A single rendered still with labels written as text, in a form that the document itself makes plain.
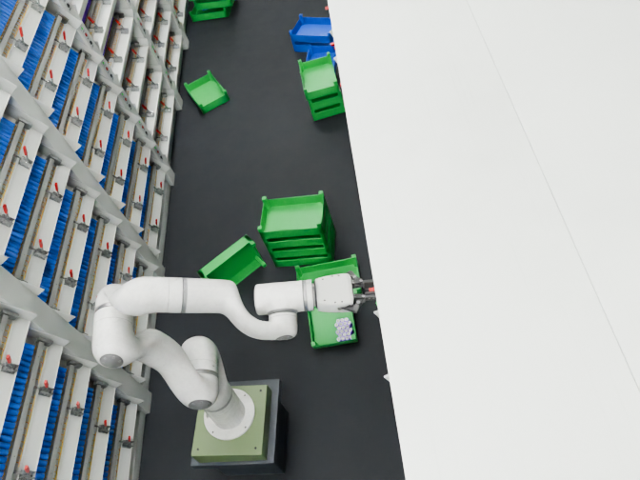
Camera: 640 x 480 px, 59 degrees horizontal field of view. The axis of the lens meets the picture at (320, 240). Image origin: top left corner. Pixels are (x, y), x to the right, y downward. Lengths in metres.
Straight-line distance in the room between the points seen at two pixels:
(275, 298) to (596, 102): 1.00
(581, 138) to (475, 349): 0.29
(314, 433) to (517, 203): 1.95
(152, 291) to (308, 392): 1.24
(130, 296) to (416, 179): 0.95
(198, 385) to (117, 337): 0.35
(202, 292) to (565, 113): 1.01
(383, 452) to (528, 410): 1.90
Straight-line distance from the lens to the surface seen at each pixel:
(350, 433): 2.45
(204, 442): 2.21
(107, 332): 1.56
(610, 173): 0.68
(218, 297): 1.48
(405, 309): 0.57
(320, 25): 4.20
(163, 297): 1.46
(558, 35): 0.85
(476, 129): 0.72
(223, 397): 1.98
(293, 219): 2.74
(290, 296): 1.51
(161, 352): 1.69
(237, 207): 3.24
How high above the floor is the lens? 2.30
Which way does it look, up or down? 52 degrees down
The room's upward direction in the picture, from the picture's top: 20 degrees counter-clockwise
